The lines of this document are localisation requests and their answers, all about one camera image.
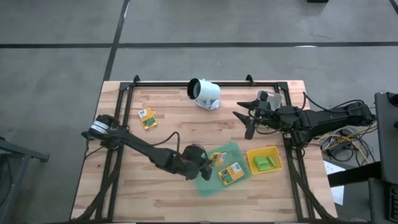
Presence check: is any light grey plastic bin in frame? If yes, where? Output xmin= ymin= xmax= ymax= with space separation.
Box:
xmin=256 ymin=90 xmax=284 ymax=112

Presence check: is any dark metal stand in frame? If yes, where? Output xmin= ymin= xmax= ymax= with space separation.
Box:
xmin=0 ymin=136 xmax=51 ymax=224

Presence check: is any white desk lamp black rim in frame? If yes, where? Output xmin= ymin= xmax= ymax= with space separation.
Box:
xmin=187 ymin=77 xmax=222 ymax=111

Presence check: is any yellow plastic basket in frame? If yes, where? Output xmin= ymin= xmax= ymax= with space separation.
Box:
xmin=246 ymin=145 xmax=284 ymax=175

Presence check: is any teal translucent plastic bin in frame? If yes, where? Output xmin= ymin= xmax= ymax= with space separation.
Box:
xmin=193 ymin=141 xmax=253 ymax=199

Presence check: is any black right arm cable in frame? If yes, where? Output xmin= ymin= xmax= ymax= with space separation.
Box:
xmin=302 ymin=91 xmax=366 ymax=113

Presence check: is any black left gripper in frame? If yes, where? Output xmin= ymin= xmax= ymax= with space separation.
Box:
xmin=182 ymin=144 xmax=218 ymax=182

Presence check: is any white lamp cable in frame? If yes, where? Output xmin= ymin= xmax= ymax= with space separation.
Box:
xmin=195 ymin=98 xmax=221 ymax=111

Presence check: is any white paper sheet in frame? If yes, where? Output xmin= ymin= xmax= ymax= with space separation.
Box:
xmin=322 ymin=160 xmax=346 ymax=176
xmin=329 ymin=184 xmax=346 ymax=207

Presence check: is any floor cable bundle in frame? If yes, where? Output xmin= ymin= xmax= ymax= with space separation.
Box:
xmin=318 ymin=126 xmax=379 ymax=164

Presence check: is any yellow retail pack green label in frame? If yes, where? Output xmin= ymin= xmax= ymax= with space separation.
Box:
xmin=137 ymin=107 xmax=159 ymax=131
xmin=209 ymin=151 xmax=228 ymax=168
xmin=217 ymin=161 xmax=246 ymax=187

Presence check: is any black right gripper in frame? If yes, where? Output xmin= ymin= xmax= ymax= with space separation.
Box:
xmin=233 ymin=100 xmax=301 ymax=140

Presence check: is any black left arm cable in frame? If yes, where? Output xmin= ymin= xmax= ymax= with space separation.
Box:
xmin=152 ymin=131 xmax=182 ymax=156

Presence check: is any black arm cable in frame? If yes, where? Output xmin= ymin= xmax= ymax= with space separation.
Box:
xmin=152 ymin=131 xmax=182 ymax=156
xmin=302 ymin=91 xmax=366 ymax=113

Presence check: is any black aluminium table frame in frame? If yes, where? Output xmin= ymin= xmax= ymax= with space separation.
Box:
xmin=70 ymin=74 xmax=338 ymax=224

